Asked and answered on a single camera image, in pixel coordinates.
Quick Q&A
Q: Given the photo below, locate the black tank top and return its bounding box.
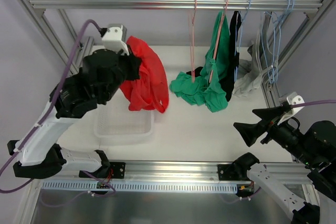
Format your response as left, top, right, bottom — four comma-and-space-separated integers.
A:
186, 11, 241, 102

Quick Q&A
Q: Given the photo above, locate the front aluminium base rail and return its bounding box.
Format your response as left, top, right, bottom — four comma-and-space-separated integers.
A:
111, 161, 311, 184

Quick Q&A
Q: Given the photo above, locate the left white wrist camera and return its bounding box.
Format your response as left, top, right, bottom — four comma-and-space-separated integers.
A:
100, 24, 129, 55

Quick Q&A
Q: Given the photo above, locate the green tank top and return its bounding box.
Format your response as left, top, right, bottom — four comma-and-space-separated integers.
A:
169, 11, 230, 113

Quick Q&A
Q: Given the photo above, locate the pink hanger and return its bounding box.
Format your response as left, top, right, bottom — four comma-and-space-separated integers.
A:
188, 0, 197, 83
209, 0, 229, 81

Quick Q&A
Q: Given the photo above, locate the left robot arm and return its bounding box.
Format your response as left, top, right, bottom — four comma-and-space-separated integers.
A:
7, 49, 142, 179

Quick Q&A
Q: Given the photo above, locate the red tank top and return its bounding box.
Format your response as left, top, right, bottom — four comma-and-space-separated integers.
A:
120, 36, 169, 113

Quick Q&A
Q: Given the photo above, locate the white slotted cable duct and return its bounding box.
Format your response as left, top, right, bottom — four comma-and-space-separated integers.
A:
42, 180, 238, 194

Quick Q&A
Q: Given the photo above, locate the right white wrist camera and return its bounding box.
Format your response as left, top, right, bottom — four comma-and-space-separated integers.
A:
277, 92, 305, 125

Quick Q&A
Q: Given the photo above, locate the blue hanger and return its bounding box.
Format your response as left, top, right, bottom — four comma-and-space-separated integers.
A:
267, 0, 295, 84
260, 0, 295, 85
234, 0, 251, 82

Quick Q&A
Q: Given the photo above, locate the grey tank top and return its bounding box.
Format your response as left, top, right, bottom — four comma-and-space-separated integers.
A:
233, 13, 272, 97

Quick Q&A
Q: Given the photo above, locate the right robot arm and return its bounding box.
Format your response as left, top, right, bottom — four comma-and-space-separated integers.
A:
230, 102, 335, 223

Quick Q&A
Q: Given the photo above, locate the aluminium hanging rail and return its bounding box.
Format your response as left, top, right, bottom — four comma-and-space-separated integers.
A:
29, 0, 322, 14

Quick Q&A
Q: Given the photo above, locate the white plastic basket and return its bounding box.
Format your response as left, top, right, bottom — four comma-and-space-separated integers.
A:
93, 90, 154, 146

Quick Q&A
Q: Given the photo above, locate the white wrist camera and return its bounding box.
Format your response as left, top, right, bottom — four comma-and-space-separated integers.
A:
277, 92, 305, 125
100, 24, 129, 55

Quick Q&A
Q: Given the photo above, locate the aluminium frame structure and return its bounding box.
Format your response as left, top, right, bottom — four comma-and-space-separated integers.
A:
0, 0, 336, 120

